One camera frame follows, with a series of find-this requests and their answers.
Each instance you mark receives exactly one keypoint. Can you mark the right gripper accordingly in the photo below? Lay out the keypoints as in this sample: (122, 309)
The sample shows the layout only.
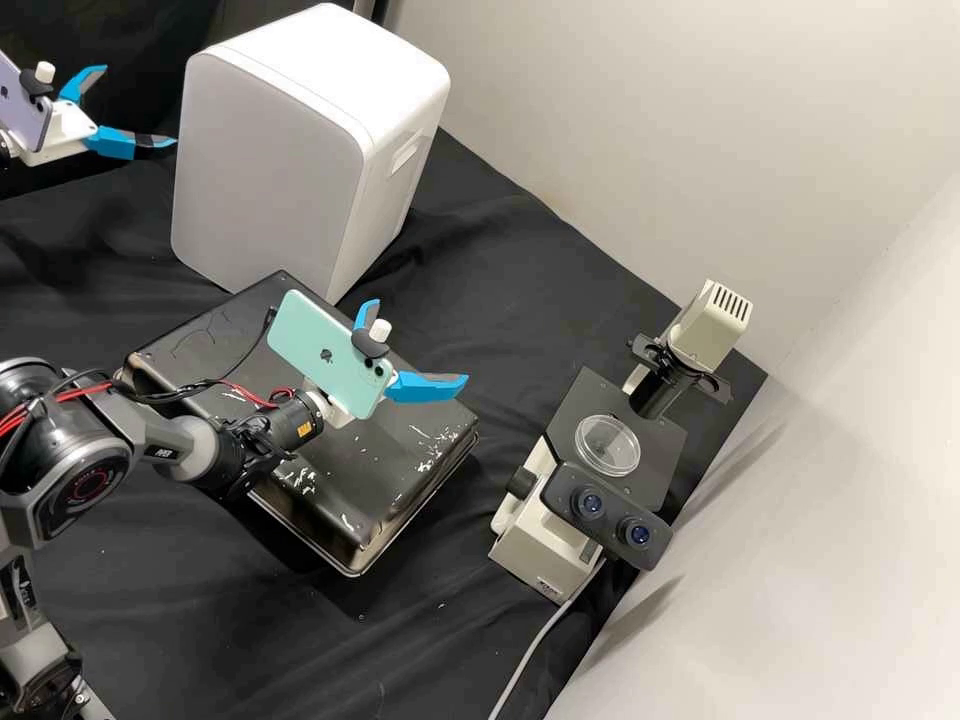
(332, 411)

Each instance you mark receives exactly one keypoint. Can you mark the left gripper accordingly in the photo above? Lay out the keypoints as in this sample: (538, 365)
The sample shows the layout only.
(66, 127)

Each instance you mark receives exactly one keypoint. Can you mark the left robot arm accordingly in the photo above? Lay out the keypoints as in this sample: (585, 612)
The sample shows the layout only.
(6, 146)

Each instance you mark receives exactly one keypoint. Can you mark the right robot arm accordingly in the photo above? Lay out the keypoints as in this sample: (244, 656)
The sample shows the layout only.
(82, 450)

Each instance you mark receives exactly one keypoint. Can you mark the petri dish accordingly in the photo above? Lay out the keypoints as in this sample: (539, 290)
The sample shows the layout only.
(608, 444)

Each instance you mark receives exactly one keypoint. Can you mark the black tray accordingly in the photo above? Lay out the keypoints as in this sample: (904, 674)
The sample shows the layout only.
(390, 465)

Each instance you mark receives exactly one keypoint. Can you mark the white box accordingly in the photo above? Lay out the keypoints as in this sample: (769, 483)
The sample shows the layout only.
(300, 157)

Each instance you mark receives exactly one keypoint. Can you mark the cream microscope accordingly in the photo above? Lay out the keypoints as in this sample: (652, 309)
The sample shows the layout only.
(547, 525)

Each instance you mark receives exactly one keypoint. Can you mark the right wrist camera phone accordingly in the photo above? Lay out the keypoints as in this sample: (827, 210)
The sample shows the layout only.
(319, 352)

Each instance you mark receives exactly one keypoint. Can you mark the wrist camera phone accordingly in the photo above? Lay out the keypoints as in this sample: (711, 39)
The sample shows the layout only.
(19, 101)
(319, 352)

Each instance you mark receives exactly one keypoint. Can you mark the left wrist camera phone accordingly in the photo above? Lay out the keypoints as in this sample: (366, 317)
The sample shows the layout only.
(19, 101)

